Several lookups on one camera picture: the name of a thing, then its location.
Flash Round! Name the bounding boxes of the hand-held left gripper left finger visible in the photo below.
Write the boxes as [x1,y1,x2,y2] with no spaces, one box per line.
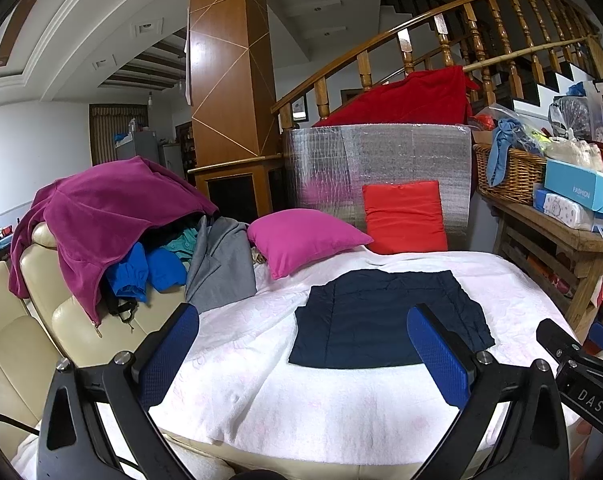
[36,302,200,480]

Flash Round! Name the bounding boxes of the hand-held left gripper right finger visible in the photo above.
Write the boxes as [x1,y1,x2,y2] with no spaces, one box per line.
[406,302,572,480]

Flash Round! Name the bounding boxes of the navy blue zip jacket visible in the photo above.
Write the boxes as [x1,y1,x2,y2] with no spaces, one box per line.
[287,269,496,370]

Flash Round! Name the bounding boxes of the bright blue garment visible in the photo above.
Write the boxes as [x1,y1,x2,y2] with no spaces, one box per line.
[105,241,188,303]

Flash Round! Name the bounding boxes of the grey garment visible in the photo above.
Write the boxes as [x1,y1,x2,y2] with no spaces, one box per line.
[185,216,258,315]

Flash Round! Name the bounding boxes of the teal garment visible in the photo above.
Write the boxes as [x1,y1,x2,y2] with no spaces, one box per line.
[162,227,199,261]

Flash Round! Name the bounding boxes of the rough wooden table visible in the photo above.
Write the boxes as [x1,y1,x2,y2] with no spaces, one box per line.
[476,187,603,328]

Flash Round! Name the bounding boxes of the white fleece blanket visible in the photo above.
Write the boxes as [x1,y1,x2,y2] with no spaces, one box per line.
[11,247,597,480]

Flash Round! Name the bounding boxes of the white patterned pack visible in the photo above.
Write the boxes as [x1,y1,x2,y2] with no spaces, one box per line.
[534,189,595,228]

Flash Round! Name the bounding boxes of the red pillow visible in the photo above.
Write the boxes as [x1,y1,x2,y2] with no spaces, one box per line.
[361,180,449,256]

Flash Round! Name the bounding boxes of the magenta fleece garment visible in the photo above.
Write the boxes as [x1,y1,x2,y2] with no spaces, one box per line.
[8,156,219,328]

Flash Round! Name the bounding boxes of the light blue cardboard box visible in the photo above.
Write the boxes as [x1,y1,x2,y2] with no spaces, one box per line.
[544,159,603,216]

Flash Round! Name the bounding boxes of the cream leather sofa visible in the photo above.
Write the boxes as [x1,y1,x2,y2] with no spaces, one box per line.
[0,222,262,480]

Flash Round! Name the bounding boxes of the pink pillow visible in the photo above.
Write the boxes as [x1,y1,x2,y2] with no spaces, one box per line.
[246,210,375,281]

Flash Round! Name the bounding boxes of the wicker basket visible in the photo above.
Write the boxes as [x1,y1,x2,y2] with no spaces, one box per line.
[474,142,547,206]

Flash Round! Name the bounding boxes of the white refrigerator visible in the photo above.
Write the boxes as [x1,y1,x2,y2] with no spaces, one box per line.
[161,144,184,178]

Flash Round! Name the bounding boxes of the cream cloth bundle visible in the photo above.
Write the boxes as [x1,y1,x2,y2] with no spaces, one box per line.
[546,130,603,171]

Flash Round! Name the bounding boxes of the grey refrigerator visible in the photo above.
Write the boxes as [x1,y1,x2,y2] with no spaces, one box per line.
[115,131,158,163]

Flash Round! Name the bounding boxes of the blue cloth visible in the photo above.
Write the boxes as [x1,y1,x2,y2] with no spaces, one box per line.
[486,119,525,187]

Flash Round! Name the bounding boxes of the silver foil insulation mat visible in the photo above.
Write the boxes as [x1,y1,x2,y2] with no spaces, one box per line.
[281,122,475,253]

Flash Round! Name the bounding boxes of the brown striped curtain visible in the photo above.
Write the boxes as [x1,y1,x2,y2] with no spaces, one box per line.
[90,104,148,165]

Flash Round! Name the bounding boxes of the clear dotted plastic bag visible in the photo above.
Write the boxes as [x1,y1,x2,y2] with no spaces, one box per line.
[549,95,589,138]

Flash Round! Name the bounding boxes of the white staircase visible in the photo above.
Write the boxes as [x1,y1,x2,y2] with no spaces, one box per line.
[481,57,602,106]

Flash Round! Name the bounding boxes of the red quilted blanket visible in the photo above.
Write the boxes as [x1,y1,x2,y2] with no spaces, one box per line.
[312,66,488,128]

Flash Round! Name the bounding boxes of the wooden panelled column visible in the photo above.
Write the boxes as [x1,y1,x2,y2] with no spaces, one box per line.
[186,0,287,223]

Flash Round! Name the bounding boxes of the wooden stair railing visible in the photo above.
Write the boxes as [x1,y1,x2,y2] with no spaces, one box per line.
[271,0,603,126]

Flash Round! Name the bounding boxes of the black strap bag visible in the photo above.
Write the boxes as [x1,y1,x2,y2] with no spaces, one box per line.
[104,295,137,323]

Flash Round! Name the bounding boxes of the black cable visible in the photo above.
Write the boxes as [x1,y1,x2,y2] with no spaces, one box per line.
[0,411,42,436]

